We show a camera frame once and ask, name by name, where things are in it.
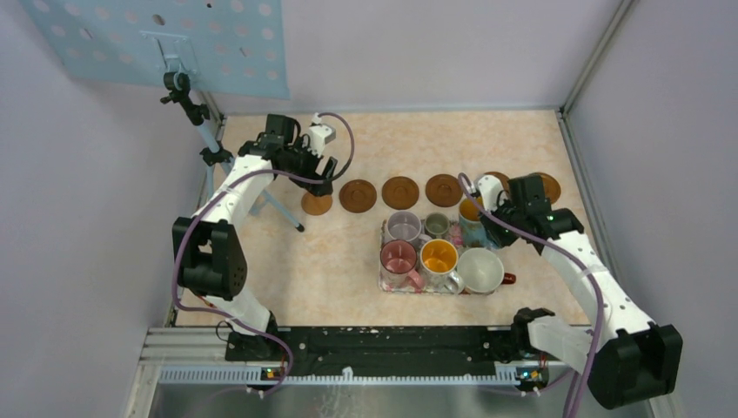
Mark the floral tray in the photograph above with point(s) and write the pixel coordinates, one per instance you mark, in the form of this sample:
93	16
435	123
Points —
412	260

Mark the brown coaster two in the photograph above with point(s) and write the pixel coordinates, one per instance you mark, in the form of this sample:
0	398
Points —
400	193

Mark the brown coaster one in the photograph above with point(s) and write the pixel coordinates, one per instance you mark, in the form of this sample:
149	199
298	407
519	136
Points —
358	196

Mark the white cup red handle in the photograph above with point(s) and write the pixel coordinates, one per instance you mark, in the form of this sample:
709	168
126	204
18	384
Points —
482	271

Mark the brown coaster five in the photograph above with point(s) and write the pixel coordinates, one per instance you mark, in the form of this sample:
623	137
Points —
503	178

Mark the light brown small coaster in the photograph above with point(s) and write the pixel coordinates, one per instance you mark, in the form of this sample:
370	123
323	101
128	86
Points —
316	206

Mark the lilac mug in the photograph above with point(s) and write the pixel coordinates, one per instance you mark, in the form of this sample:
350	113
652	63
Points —
405	226

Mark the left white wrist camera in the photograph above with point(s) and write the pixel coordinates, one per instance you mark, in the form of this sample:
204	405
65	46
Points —
319	135

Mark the brown coaster three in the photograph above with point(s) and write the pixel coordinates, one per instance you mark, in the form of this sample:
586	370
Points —
443	190

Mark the pink mug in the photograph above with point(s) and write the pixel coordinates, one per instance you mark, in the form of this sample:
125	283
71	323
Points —
398	265

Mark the aluminium frame rail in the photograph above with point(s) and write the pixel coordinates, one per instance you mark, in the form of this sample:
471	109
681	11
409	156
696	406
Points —
197	355

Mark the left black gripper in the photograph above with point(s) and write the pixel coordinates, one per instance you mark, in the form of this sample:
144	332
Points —
301	144

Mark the glass mug orange inside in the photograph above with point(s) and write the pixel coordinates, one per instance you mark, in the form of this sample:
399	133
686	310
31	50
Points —
439	259

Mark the small grey-green cup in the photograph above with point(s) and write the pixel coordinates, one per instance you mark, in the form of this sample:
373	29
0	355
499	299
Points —
437	225

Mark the blue mug yellow inside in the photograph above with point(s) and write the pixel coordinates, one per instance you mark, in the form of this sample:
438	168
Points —
472	231

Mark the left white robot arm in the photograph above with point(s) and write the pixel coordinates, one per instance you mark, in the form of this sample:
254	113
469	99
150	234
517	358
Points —
209	260

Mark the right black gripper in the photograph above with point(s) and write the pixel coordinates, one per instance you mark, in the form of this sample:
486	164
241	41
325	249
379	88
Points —
500	239

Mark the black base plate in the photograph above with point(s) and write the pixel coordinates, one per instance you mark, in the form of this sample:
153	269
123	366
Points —
384	351

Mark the blue perforated board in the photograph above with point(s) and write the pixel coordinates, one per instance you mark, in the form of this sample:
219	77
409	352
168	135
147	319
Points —
223	46

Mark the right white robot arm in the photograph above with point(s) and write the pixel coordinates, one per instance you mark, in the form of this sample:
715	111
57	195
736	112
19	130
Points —
626	356

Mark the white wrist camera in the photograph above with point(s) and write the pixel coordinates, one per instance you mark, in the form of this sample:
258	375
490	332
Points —
319	135
491	191

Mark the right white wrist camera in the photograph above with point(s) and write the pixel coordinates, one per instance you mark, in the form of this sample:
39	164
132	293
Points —
491	191

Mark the brown coaster six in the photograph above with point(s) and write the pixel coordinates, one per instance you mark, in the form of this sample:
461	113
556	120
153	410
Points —
551	185

